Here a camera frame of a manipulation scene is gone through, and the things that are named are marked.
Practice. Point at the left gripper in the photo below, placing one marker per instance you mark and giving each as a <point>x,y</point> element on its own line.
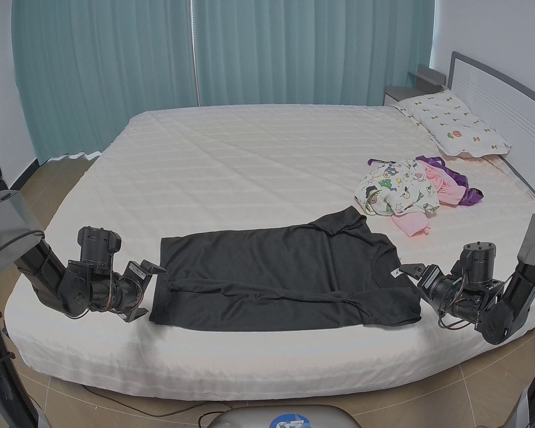
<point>133,297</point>

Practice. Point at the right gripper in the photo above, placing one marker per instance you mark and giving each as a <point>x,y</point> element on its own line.
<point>437,294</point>

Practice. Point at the black T-shirt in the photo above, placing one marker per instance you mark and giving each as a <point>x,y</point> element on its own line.
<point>272,279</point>

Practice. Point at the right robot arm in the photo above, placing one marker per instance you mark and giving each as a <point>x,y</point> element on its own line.
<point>495,323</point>

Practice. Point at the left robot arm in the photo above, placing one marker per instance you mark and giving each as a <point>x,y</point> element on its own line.
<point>80,292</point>

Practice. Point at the bed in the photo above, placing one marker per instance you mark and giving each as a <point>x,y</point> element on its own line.
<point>249,172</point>

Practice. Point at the pale pink garment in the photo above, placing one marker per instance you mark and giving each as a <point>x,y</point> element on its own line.
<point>410,224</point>

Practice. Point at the purple garment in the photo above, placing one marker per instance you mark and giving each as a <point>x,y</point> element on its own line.
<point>466,190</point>

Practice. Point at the white printed pyjama top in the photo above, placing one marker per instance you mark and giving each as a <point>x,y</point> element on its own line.
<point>396,190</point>

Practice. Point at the white printed pillow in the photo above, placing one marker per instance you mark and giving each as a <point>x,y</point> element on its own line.
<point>450,123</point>

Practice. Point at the grey bedside table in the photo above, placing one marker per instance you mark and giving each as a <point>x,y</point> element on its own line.
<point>401,94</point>

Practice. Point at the blue-green curtain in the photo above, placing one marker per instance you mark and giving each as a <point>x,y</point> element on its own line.
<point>312,38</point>
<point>102,60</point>

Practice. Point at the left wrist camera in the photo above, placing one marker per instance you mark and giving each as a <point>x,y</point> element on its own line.
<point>138,273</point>

